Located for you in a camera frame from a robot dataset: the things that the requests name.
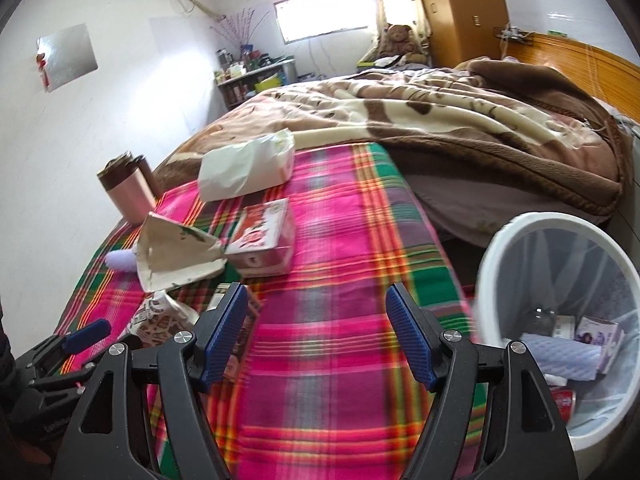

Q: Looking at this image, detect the white foam net sleeve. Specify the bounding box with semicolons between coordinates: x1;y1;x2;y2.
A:
104;248;137;273

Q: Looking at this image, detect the beige printed paper bag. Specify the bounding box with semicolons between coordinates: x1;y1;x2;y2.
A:
136;212;227;294

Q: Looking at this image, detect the purple small carton box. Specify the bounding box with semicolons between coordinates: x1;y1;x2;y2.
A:
575;315;625;375

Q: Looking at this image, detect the red strawberry milk carton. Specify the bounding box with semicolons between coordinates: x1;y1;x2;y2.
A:
224;198;295;280

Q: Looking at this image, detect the red drink can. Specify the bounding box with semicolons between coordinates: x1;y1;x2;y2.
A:
551;387;577;422

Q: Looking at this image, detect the white round trash bin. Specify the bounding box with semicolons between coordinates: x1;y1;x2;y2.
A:
475;212;639;452

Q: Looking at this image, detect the pink brown travel mug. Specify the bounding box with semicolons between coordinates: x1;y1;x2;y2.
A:
96;152;163;226

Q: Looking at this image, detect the pink plaid bed cloth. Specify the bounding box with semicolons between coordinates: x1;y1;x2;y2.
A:
53;142;490;480

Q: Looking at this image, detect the white tissue pack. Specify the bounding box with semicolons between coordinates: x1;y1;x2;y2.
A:
198;129;295;202

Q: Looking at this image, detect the red hanging knot ornament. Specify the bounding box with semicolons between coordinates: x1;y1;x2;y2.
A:
36;53;50;91

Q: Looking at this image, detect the brown beige fleece blanket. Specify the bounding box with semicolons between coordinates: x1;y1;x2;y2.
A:
155;58;634;221

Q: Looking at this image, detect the cluttered side table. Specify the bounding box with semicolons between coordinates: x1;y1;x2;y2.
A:
217;58;298;110

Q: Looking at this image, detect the purple branch decoration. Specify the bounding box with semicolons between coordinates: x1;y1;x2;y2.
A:
213;6;269;55

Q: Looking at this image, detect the wooden headboard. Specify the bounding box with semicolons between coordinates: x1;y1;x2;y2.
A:
504;32;640;122

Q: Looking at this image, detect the brown teddy bear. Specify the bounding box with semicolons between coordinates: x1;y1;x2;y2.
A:
375;24;428;65

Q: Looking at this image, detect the wooden wardrobe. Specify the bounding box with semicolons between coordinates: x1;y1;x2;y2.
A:
422;0;509;67

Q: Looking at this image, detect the silver wall mirror panel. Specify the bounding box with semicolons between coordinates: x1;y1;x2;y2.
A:
36;24;99;92

